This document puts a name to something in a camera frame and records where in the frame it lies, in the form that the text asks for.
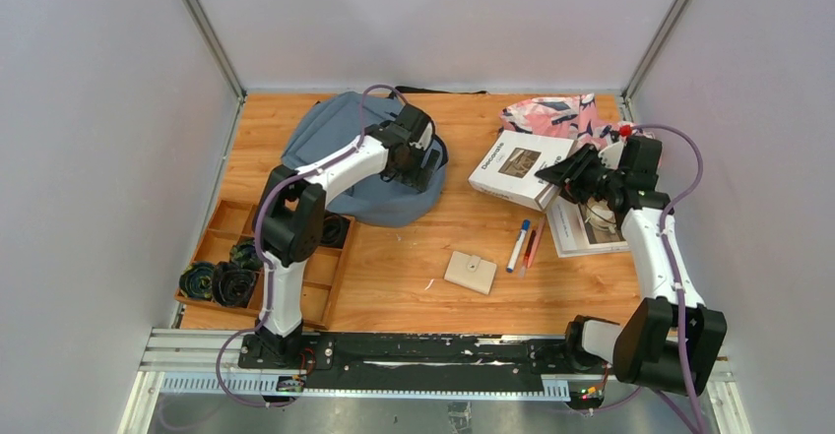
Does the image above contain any white coffee cover book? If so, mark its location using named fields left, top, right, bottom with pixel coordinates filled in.
left=547, top=197, right=629, bottom=258

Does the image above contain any white Decorate Furniture book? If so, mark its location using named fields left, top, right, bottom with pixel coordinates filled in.
left=468, top=130, right=575, bottom=212

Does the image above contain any pink floral cloth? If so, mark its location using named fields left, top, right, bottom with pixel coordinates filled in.
left=496, top=93, right=653, bottom=153

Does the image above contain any green patterned rolled sock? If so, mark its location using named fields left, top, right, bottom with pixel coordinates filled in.
left=178, top=261, right=216, bottom=301

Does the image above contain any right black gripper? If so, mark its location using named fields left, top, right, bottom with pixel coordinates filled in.
left=537, top=143, right=625, bottom=205

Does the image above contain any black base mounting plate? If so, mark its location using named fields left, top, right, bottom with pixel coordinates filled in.
left=236, top=333, right=613, bottom=399

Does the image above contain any green dark rolled sock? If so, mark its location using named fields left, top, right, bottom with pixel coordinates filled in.
left=228, top=237, right=263, bottom=272

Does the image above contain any beige snap wallet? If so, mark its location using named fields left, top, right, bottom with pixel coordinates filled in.
left=444, top=251, right=497, bottom=295

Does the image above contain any pink pen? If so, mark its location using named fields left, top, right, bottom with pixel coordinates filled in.
left=529, top=215, right=546, bottom=268

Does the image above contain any blue cap marker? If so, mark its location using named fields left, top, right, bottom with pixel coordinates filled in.
left=505, top=219, right=531, bottom=273

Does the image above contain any aluminium frame rail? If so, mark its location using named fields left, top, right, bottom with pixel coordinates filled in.
left=118, top=328, right=752, bottom=434

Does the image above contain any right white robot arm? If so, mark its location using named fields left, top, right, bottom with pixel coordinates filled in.
left=536, top=135, right=728, bottom=396

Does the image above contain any wooden compartment tray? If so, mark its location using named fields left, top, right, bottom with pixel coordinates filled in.
left=174, top=200, right=355, bottom=330

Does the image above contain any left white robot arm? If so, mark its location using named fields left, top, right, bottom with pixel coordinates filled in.
left=254, top=104, right=442, bottom=368

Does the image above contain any blue student backpack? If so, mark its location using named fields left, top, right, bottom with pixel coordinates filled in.
left=280, top=85, right=489, bottom=228

